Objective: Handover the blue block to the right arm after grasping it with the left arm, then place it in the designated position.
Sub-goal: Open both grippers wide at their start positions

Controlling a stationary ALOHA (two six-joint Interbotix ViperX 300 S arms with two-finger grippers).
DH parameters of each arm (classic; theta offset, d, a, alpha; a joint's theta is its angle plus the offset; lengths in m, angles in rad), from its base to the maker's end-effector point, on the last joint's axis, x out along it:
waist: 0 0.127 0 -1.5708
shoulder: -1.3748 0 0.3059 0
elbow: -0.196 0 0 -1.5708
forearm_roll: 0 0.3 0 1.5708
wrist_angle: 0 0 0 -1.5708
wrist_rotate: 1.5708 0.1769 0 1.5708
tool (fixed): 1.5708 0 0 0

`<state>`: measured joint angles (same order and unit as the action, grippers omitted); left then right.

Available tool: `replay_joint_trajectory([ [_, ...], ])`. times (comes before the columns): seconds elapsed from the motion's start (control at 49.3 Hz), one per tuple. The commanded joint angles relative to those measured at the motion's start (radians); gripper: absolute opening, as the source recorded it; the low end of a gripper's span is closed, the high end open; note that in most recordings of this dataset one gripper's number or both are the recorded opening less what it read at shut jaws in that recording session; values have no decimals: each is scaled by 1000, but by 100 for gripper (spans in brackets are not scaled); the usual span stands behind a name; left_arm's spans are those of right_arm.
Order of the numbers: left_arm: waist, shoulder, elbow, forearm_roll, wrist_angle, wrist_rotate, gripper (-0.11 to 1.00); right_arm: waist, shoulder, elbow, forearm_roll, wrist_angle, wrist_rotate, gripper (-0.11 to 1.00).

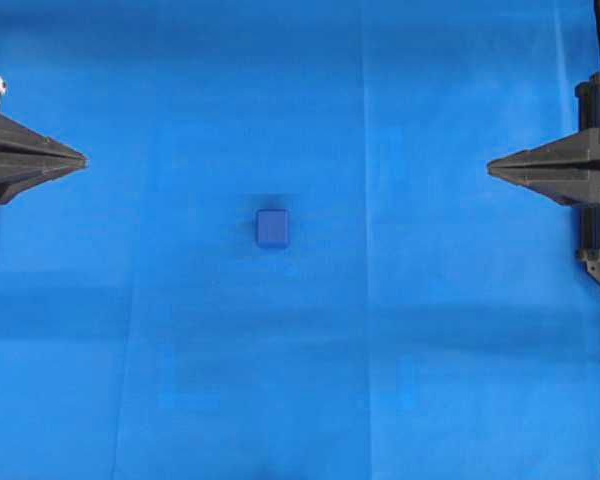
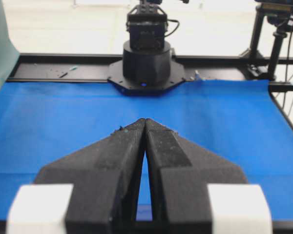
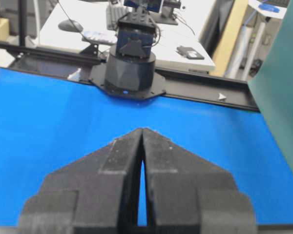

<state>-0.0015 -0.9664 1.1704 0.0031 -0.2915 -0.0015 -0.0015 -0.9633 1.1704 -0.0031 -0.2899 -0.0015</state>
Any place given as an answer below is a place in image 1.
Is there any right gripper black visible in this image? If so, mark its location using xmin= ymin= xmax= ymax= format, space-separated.
xmin=488 ymin=73 xmax=600 ymax=262

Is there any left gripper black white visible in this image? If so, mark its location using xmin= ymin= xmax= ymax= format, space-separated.
xmin=0 ymin=77 xmax=87 ymax=206

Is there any blue block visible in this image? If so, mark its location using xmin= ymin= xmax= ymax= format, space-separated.
xmin=255 ymin=209 xmax=290 ymax=249

